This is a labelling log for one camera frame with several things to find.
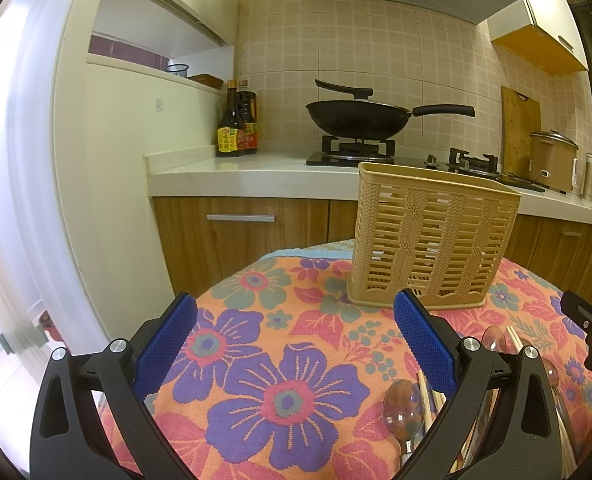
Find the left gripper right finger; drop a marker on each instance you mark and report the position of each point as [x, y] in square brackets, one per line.
[521, 440]

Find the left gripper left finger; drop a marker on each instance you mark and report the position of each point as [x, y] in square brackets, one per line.
[68, 440]

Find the clear plastic spoon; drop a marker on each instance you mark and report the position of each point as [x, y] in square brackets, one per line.
[493, 339]
[552, 373]
[403, 415]

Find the wooden chopstick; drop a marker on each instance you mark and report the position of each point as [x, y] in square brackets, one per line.
[516, 342]
[432, 402]

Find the brown rice cooker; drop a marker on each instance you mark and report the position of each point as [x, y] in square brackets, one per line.
[553, 160]

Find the beige plastic utensil basket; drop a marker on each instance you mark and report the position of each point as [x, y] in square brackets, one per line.
[440, 234]

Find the wooden cutting board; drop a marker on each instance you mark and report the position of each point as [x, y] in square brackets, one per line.
[521, 116]

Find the floral tablecloth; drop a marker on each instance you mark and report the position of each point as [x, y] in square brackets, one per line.
[283, 377]

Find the wooden base cabinets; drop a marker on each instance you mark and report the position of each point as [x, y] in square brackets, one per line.
[207, 239]

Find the white countertop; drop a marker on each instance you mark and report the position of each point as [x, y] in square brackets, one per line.
[195, 172]

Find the white upper cabinet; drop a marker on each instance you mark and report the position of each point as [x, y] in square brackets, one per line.
[542, 32]

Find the black gas stove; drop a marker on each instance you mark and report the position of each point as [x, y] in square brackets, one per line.
[338, 153]

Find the black wok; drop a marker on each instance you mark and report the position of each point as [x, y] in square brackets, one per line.
[366, 120]

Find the dark soy sauce bottle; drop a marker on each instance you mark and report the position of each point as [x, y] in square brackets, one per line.
[230, 131]

